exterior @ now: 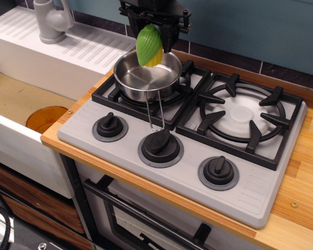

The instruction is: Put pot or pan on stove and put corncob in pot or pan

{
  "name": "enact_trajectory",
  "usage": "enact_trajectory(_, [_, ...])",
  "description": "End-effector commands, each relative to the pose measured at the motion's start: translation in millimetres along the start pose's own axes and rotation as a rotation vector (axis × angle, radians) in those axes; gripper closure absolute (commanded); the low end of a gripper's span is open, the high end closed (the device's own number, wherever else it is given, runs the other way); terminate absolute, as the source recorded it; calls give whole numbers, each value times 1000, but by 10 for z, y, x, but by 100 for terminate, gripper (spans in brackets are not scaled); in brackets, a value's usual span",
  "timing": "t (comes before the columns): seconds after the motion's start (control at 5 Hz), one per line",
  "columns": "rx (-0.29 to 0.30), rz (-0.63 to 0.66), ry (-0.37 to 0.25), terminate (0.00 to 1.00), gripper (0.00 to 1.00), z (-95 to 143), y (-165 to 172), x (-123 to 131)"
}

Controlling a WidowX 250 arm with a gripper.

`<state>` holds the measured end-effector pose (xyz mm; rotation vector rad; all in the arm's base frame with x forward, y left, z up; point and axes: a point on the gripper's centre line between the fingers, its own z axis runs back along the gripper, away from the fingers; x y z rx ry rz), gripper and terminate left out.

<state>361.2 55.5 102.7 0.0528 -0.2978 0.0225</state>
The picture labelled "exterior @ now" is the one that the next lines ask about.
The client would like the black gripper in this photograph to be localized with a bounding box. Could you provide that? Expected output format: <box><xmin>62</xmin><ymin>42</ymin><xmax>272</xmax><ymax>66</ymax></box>
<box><xmin>119</xmin><ymin>1</ymin><xmax>191</xmax><ymax>53</ymax></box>

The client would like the green yellow toy corncob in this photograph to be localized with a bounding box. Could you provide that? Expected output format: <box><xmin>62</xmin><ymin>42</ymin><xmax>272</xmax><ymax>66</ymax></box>
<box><xmin>136</xmin><ymin>24</ymin><xmax>163</xmax><ymax>67</ymax></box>

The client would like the stainless steel pan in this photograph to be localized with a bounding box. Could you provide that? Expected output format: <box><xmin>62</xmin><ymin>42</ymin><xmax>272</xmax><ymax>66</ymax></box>
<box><xmin>113</xmin><ymin>51</ymin><xmax>183</xmax><ymax>132</ymax></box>

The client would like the black left stove knob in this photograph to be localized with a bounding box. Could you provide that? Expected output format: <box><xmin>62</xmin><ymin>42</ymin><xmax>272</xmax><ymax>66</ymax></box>
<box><xmin>92</xmin><ymin>112</ymin><xmax>128</xmax><ymax>143</ymax></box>

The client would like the black stove knob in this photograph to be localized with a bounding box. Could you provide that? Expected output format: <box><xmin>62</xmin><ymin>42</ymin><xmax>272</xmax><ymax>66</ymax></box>
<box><xmin>138</xmin><ymin>130</ymin><xmax>184</xmax><ymax>168</ymax></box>
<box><xmin>92</xmin><ymin>112</ymin><xmax>128</xmax><ymax>143</ymax></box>
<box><xmin>198</xmin><ymin>156</ymin><xmax>239</xmax><ymax>191</ymax></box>

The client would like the black middle stove knob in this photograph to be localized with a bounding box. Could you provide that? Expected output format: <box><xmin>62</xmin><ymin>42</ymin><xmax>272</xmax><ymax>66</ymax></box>
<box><xmin>138</xmin><ymin>130</ymin><xmax>184</xmax><ymax>168</ymax></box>

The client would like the black right stove knob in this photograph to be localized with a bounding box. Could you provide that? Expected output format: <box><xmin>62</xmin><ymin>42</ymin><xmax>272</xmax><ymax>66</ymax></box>
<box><xmin>198</xmin><ymin>156</ymin><xmax>239</xmax><ymax>191</ymax></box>

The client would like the grey toy stove top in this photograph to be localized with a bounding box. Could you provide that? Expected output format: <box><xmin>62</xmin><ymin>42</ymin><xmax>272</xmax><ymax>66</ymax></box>
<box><xmin>57</xmin><ymin>48</ymin><xmax>308</xmax><ymax>230</ymax></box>

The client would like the black left burner grate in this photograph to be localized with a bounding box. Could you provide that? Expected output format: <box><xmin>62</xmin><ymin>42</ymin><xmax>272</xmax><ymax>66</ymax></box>
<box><xmin>92</xmin><ymin>60</ymin><xmax>211</xmax><ymax>130</ymax></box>

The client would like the black burner grate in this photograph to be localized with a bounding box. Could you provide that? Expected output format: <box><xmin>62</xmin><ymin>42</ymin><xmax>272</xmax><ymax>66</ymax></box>
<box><xmin>92</xmin><ymin>60</ymin><xmax>211</xmax><ymax>130</ymax></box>
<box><xmin>176</xmin><ymin>73</ymin><xmax>303</xmax><ymax>170</ymax></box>

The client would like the grey toy faucet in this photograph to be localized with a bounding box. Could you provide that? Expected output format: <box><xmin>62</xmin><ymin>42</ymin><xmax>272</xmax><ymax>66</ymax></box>
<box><xmin>33</xmin><ymin>0</ymin><xmax>74</xmax><ymax>44</ymax></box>

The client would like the white toy sink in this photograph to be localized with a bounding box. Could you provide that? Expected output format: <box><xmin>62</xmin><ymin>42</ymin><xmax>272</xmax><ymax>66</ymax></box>
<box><xmin>0</xmin><ymin>6</ymin><xmax>135</xmax><ymax>198</ymax></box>

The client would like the black right burner grate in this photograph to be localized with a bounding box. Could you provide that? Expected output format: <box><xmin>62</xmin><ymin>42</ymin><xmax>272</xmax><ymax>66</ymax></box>
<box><xmin>176</xmin><ymin>73</ymin><xmax>303</xmax><ymax>170</ymax></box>

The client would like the orange sink drain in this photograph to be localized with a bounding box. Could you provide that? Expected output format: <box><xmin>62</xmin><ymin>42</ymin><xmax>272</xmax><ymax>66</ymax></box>
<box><xmin>26</xmin><ymin>106</ymin><xmax>68</xmax><ymax>134</ymax></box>

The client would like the upper wooden drawer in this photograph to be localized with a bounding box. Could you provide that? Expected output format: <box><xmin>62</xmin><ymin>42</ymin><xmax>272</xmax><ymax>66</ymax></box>
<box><xmin>0</xmin><ymin>163</ymin><xmax>78</xmax><ymax>221</ymax></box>

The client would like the wooden drawer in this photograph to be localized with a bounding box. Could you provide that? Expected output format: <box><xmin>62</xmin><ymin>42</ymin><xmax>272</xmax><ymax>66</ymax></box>
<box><xmin>0</xmin><ymin>163</ymin><xmax>78</xmax><ymax>221</ymax></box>
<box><xmin>2</xmin><ymin>195</ymin><xmax>92</xmax><ymax>250</ymax></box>

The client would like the lower wooden drawer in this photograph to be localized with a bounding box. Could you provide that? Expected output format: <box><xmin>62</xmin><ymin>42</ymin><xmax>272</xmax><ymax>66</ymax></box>
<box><xmin>2</xmin><ymin>195</ymin><xmax>92</xmax><ymax>250</ymax></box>

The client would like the oven door with handle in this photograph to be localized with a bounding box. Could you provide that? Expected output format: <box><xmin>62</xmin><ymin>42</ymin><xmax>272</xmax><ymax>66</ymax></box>
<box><xmin>83</xmin><ymin>176</ymin><xmax>256</xmax><ymax>249</ymax></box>

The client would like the black braided cable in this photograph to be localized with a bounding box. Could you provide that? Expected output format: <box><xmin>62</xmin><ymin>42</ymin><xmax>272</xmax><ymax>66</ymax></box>
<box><xmin>0</xmin><ymin>204</ymin><xmax>15</xmax><ymax>250</ymax></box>

